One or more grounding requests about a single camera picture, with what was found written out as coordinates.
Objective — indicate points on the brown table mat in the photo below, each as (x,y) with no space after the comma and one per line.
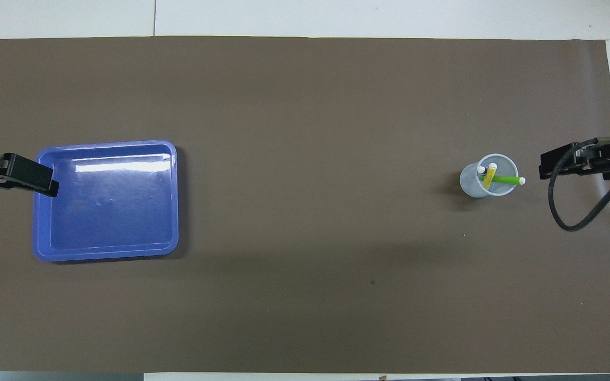
(305,211)

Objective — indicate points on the yellow pen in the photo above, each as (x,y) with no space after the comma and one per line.
(490,176)

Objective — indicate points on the green pen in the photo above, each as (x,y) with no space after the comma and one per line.
(509,180)

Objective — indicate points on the purple pen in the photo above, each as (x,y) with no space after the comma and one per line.
(481,170)

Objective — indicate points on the blue plastic tray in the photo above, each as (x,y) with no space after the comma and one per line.
(109,211)

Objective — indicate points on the translucent plastic cup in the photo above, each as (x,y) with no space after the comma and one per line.
(469,185)

